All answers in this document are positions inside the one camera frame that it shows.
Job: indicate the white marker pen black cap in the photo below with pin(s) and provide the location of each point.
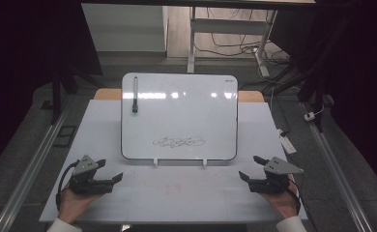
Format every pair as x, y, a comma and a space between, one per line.
135, 93

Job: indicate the white whiteboard support clip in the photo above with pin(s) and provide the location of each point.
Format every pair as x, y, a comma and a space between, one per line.
205, 162
155, 162

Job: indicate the black stand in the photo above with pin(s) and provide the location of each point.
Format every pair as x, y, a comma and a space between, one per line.
317, 96
57, 93

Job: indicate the white power strip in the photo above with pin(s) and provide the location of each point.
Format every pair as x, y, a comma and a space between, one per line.
287, 142

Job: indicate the white cabinet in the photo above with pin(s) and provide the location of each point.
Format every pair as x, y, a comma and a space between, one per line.
125, 27

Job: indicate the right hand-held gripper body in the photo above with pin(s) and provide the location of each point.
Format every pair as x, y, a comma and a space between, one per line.
273, 185

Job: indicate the dark curtain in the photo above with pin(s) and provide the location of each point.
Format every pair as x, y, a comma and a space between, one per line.
363, 80
22, 64

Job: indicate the white table cover sheet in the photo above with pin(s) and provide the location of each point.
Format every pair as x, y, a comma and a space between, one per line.
177, 196

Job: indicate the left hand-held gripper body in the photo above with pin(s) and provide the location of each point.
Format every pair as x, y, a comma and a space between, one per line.
86, 185

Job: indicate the person's left hand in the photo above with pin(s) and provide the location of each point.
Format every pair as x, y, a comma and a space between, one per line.
72, 206

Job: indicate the black floor plate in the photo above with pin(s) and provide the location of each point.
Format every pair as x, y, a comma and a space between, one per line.
64, 137

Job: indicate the person's right hand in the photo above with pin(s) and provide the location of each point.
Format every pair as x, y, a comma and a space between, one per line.
284, 204

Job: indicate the white whiteboard with black rim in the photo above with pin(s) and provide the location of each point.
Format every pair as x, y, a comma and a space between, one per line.
183, 119

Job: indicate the white desk frame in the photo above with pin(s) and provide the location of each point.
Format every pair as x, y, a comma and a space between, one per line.
228, 26

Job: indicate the aluminium floor rail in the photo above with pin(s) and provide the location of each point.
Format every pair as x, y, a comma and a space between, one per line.
338, 170
32, 167

